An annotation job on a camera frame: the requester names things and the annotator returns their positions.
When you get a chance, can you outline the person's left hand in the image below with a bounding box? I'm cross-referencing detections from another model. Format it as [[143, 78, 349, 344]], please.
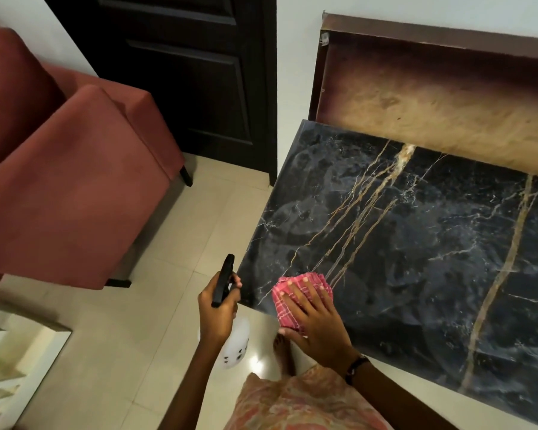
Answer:
[[198, 271, 243, 351]]

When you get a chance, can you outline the person's right hand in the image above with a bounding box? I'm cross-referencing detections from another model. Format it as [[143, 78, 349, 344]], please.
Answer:
[[278, 276, 358, 370]]

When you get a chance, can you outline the pink checkered cleaning cloth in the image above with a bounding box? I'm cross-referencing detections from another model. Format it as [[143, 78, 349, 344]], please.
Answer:
[[271, 272, 333, 337]]

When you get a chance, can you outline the white spray bottle black trigger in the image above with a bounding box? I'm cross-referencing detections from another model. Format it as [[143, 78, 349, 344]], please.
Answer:
[[199, 254, 251, 371]]

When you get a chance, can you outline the person's right forearm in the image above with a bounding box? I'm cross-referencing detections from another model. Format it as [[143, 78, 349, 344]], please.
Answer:
[[352, 360, 447, 430]]

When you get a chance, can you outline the person's left forearm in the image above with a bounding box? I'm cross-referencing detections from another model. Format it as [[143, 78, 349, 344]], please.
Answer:
[[158, 342, 218, 430]]

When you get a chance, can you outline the person's foot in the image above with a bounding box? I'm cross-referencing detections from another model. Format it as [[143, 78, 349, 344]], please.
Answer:
[[273, 334, 297, 378]]

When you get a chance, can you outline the dark wristband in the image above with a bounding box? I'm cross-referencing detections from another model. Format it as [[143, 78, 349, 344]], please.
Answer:
[[344, 354, 371, 386]]

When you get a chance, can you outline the person's pink floral dress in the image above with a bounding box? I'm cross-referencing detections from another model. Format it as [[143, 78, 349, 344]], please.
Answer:
[[224, 365, 394, 430]]

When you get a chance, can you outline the red upholstered armchair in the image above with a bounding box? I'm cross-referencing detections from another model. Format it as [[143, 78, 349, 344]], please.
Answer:
[[0, 27, 194, 297]]

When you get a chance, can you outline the dark wooden door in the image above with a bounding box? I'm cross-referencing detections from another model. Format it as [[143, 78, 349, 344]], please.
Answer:
[[42, 0, 279, 187]]

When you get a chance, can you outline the glass side table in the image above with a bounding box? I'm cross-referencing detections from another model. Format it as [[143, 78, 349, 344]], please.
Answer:
[[0, 299, 73, 430]]

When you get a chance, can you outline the brown wooden wall panel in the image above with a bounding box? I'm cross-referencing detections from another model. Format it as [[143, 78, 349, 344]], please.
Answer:
[[308, 12, 538, 181]]

